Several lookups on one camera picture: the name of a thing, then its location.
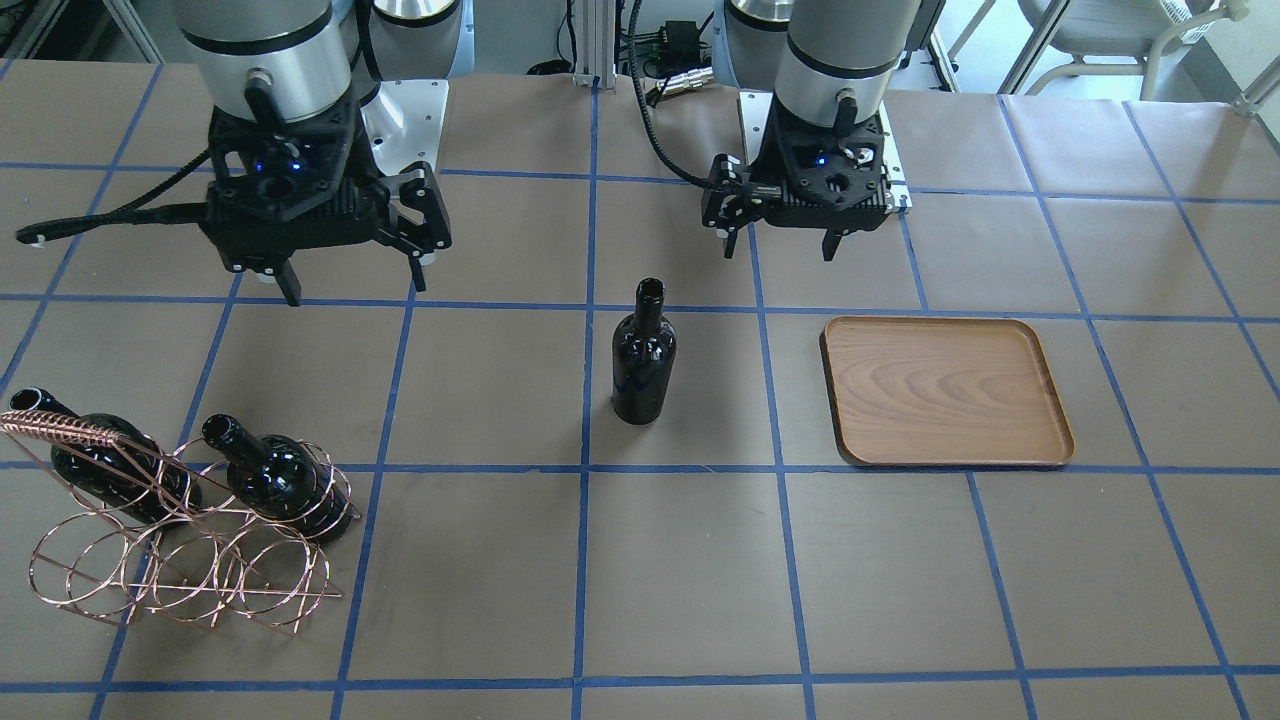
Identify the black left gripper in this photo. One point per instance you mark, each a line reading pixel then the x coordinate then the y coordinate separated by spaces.
pixel 724 198

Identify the dark wine bottle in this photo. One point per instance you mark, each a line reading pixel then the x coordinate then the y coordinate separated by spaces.
pixel 277 478
pixel 643 354
pixel 110 465

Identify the aluminium frame post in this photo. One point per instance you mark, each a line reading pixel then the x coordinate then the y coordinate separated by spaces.
pixel 594 31

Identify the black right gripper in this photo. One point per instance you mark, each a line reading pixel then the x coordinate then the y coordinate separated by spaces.
pixel 412 206

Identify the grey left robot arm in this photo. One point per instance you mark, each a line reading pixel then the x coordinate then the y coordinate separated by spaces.
pixel 812 55

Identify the wooden rectangular tray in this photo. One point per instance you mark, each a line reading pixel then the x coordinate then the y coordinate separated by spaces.
pixel 922 391

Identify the copper wire bottle basket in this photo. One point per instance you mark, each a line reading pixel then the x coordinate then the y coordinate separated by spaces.
pixel 195 565

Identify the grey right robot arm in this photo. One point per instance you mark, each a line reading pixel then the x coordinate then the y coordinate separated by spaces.
pixel 282 61

